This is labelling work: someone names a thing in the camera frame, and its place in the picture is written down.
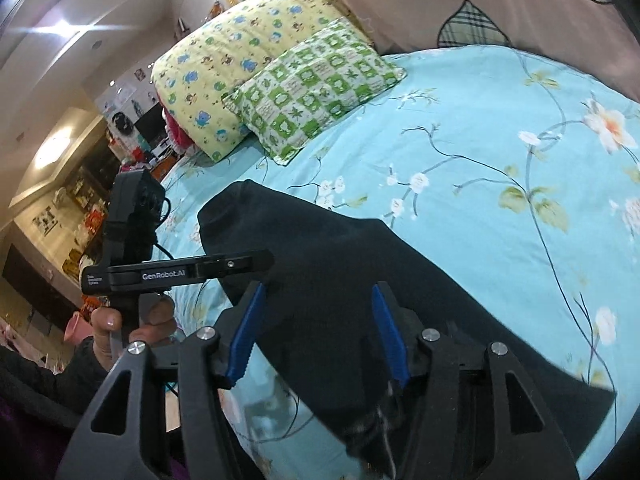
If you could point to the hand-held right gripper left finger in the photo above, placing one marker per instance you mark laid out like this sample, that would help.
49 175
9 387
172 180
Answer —
245 330

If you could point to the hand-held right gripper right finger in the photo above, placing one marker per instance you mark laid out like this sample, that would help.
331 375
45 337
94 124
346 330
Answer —
387 330

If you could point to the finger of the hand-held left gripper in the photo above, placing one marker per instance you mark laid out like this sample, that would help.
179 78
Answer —
235 264

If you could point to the dark pants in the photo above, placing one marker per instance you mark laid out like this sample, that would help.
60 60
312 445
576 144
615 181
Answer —
325 260

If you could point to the person's left forearm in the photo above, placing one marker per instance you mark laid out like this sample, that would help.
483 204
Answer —
55 375

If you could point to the person's left hand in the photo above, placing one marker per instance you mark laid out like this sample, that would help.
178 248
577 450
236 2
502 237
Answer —
155 315

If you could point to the red frilled cloth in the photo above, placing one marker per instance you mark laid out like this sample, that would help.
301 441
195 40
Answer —
177 135

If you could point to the black monitor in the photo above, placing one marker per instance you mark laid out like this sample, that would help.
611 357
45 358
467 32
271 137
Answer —
152 125

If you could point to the pink plastic bucket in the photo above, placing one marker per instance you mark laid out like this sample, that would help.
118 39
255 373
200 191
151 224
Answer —
77 327

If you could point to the yellow cartoon print pillow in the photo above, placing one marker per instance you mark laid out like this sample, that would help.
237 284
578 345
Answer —
215 60

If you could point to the green checked pillow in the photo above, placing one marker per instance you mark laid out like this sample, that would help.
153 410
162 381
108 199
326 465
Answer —
310 90

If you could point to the blue floral bed sheet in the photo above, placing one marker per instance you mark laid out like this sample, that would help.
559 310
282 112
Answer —
475 125

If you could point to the pink quilt with plaid patches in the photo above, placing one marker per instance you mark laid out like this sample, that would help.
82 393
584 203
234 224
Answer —
425 0

